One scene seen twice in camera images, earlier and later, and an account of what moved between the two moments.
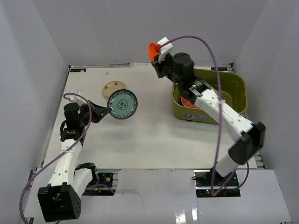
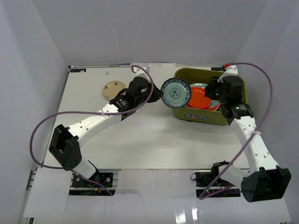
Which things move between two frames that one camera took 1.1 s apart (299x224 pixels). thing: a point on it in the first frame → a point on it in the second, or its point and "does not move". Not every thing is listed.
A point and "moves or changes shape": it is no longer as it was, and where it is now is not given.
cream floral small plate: (111, 87) does not move
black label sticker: (78, 70) does not move
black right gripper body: (167, 65) → (214, 91)
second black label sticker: (219, 68) does not move
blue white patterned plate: (122, 104) moves or changes shape
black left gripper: (91, 110) → (154, 95)
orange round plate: (153, 49) moves or changes shape
